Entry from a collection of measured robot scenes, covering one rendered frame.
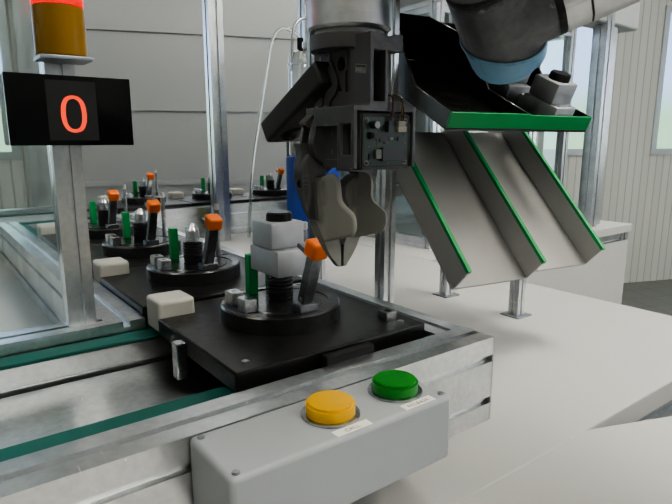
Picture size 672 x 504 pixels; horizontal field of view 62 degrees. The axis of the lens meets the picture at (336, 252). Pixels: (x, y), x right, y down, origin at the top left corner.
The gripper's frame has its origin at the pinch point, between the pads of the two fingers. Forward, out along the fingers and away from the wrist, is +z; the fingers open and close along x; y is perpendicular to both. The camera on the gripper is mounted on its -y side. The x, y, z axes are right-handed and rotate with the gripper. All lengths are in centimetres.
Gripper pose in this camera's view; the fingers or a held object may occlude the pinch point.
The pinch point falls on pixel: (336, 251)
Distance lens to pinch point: 55.9
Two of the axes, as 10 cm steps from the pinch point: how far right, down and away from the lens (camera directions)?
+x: 8.0, -1.2, 5.9
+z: 0.0, 9.8, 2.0
